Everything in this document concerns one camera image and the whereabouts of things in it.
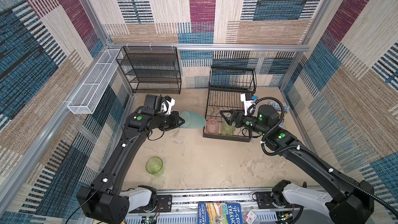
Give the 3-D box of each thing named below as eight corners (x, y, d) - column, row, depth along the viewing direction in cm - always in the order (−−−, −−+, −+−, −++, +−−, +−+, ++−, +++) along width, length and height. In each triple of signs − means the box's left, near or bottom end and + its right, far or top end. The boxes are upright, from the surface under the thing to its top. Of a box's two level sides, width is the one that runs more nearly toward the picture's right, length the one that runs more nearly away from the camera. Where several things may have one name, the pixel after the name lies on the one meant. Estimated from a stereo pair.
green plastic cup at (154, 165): (149, 174, 84) (144, 168, 77) (151, 163, 88) (147, 156, 81) (161, 174, 84) (158, 168, 77) (163, 163, 88) (160, 156, 81)
